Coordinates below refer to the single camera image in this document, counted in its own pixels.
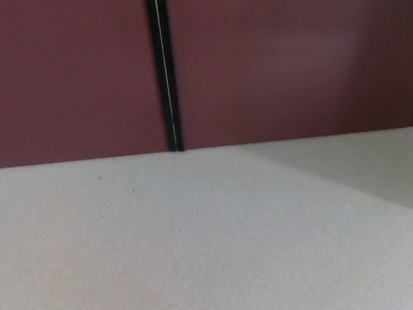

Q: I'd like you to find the maroon door leaf without handle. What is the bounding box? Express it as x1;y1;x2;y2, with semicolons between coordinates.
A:
0;0;172;170

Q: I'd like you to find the black door edge strip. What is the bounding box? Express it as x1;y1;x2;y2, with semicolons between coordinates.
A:
145;0;178;154
156;0;185;153

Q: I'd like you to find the maroon door leaf with handle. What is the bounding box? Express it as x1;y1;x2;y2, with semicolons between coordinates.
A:
167;0;413;152

